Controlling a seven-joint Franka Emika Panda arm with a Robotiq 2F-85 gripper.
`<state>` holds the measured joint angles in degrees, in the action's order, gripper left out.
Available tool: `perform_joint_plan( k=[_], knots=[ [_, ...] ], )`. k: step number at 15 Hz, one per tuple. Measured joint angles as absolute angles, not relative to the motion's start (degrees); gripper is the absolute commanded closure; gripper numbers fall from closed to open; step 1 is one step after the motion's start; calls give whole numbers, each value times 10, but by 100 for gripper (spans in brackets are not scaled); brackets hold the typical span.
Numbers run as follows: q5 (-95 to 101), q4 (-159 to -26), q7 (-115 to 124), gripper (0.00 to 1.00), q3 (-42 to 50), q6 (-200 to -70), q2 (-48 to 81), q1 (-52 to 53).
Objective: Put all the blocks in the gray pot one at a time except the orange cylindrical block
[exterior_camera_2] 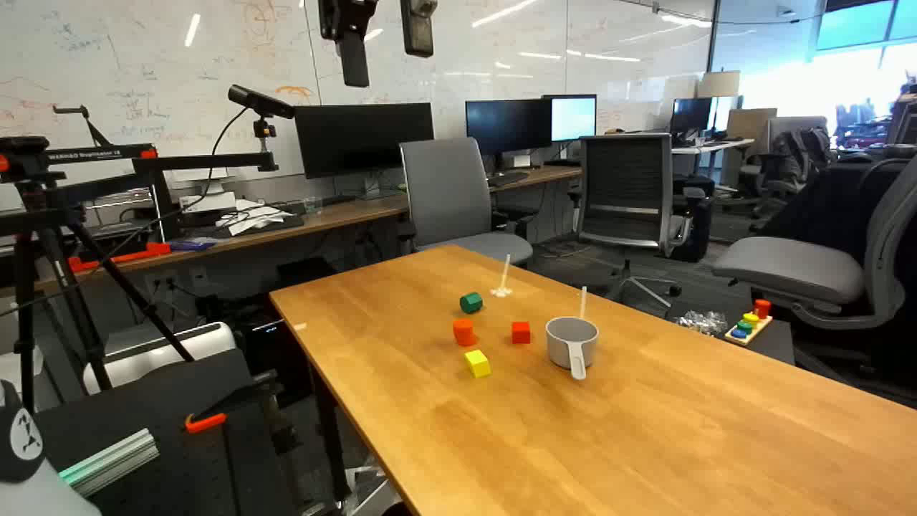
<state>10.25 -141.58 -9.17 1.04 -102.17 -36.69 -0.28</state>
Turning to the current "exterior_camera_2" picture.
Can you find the green wooden block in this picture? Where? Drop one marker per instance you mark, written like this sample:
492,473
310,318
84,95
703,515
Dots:
472,301

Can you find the red-orange wooden cube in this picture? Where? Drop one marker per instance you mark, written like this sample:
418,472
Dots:
519,334

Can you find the yellow wooden cube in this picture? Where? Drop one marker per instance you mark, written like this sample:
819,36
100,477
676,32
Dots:
476,363

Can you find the orange cylindrical block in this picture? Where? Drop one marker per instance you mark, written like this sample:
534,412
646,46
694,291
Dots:
466,334

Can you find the colourful toy block set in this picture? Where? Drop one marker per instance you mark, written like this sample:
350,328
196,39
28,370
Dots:
752,323

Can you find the white marker stick far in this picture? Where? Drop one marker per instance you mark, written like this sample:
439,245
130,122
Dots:
504,291

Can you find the gray office chair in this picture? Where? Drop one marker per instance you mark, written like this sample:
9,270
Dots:
449,201

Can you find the dark monitor pair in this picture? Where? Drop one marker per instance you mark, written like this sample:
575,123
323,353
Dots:
528,123

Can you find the black computer monitor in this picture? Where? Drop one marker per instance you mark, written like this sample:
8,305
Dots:
359,138

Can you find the black mesh office chair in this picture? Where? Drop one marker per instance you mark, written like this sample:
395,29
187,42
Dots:
630,192

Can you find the long wooden desk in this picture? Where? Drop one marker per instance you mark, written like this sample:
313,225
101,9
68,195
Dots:
340,215

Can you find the gray pot with handle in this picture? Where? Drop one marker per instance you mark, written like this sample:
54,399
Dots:
572,344

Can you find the gray chair with dark frame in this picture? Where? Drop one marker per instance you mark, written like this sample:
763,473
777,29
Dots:
853,310

